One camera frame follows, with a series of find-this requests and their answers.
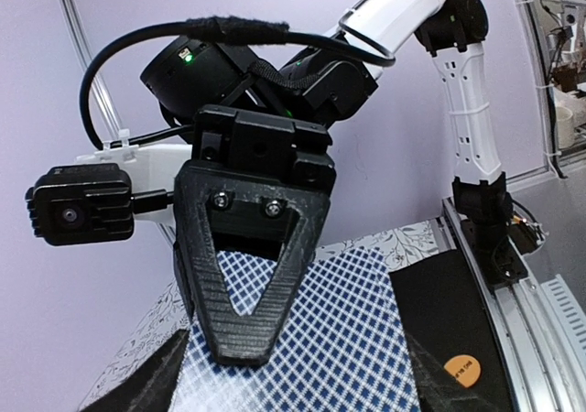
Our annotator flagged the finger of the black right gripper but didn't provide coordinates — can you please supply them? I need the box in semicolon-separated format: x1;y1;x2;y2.
173;160;330;366

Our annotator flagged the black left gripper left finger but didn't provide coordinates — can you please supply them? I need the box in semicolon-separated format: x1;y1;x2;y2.
81;329;190;412

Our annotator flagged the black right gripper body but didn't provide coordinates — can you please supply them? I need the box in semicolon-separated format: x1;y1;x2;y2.
191;105;336;195

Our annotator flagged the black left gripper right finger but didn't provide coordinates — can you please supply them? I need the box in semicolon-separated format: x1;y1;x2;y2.
406;333;485;412

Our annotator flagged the orange big blind button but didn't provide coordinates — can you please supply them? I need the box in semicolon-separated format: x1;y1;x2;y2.
444;354;482;388

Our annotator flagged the grey playing card deck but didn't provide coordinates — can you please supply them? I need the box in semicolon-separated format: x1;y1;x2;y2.
170;248;419;411

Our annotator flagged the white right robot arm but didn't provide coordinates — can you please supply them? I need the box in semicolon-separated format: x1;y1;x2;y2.
140;0;512;366

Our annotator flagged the black poker play mat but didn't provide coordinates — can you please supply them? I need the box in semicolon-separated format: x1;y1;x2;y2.
390;250;517;411

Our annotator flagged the front aluminium rail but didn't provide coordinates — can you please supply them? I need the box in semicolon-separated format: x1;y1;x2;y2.
442;199;585;411

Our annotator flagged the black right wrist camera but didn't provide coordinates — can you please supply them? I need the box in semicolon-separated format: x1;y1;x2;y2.
25;163;135;246

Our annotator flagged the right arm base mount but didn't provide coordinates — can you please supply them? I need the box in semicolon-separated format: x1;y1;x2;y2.
452;174;546;290

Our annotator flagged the right aluminium frame post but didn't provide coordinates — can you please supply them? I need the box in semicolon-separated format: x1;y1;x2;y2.
60;0;122;140

